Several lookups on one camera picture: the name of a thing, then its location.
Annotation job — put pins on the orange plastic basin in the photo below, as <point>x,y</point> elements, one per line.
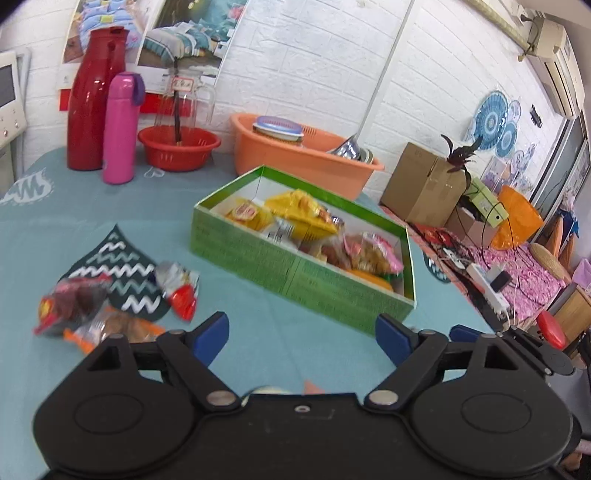
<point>295,161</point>

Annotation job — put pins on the orange brown snack packet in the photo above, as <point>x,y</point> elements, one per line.
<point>120,327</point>

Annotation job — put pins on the large cardboard box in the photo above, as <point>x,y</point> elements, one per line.
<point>420,184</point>

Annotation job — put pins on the large yellow snack packet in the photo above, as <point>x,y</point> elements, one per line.
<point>295,205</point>

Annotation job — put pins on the red white snack packet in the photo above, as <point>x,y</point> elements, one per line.
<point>180,290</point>

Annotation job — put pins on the red thermos flask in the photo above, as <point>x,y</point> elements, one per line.
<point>90,101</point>

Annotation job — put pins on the orange bag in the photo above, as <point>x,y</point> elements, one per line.
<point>517,217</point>

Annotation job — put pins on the white machine with screen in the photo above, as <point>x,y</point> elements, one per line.
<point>11,115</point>

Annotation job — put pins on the red stool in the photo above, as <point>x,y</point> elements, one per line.
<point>551,330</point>

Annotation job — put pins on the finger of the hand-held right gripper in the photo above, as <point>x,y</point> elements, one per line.
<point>463,333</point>

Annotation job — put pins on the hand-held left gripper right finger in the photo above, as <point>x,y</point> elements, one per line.
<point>391,339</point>

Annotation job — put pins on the green cardboard box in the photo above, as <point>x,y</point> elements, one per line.
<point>258,258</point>

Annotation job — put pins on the small yellow snack packet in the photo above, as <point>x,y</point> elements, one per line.
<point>247,214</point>

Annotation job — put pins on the white air conditioner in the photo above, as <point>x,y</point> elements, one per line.
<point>556,60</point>

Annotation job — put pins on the plain orange snack packet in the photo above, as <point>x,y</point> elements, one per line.
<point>371,279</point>

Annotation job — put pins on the small green box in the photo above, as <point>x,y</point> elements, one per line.
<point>487,203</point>

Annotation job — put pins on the red plastic basin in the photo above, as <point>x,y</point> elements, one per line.
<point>178,154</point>

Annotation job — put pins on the white wall pipe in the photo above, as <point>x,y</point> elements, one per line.
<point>390,60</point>

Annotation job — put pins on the dark red snack packet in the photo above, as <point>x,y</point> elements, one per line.
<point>69,300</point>

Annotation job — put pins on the small blue wall plate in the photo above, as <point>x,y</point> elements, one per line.
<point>506,138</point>

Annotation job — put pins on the pink orange snack packet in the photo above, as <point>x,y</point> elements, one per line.
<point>374,254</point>

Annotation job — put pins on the black charger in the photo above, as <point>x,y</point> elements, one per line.
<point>500,279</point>

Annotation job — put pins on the woven cushion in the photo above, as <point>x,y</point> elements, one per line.
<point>549,258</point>

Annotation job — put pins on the white power strip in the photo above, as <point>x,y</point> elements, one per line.
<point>485,288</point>

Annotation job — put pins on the pink floral cloth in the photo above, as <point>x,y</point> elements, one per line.
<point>531,277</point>

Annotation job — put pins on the wooden cabinet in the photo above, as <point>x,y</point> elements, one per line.
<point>575,314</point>

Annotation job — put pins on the teal tablecloth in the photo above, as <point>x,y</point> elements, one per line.
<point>277,323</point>

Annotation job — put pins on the bedding wall poster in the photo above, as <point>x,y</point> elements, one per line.
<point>87,23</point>
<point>194,32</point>

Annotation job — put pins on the glass jar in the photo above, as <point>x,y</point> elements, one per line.
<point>194,101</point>

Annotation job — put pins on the blue lid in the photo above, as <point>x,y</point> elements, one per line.
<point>277,127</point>

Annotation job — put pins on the shiny metal item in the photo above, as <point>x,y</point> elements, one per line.
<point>346,150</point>

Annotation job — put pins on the pink bottle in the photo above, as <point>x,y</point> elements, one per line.
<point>119,134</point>

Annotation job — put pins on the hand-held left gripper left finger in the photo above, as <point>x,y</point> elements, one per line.
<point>213,337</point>

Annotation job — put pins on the purple leaf plant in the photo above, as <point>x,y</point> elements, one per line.
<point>461,154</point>

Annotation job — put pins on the small cardboard box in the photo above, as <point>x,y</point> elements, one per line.
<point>471,226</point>

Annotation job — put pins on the large blue wall plate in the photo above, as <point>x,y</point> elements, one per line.
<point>489,115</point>

